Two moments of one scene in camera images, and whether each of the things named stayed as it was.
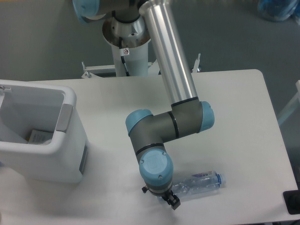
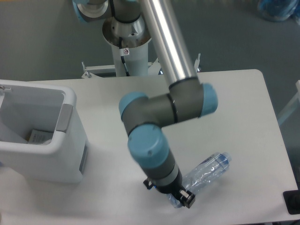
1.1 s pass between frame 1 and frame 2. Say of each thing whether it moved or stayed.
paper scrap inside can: stayed
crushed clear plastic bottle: moved
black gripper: moved
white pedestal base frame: stayed
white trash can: stayed
